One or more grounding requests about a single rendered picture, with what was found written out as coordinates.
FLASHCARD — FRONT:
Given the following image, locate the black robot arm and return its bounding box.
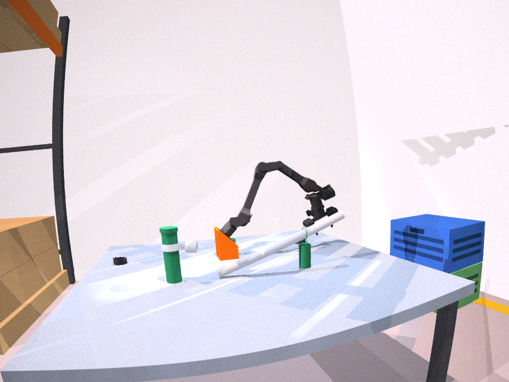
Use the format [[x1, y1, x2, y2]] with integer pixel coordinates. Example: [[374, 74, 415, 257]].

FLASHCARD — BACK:
[[218, 161, 335, 240]]

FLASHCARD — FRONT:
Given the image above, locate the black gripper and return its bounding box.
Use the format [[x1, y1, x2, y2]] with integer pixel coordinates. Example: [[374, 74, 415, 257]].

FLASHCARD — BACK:
[[302, 203, 338, 228]]

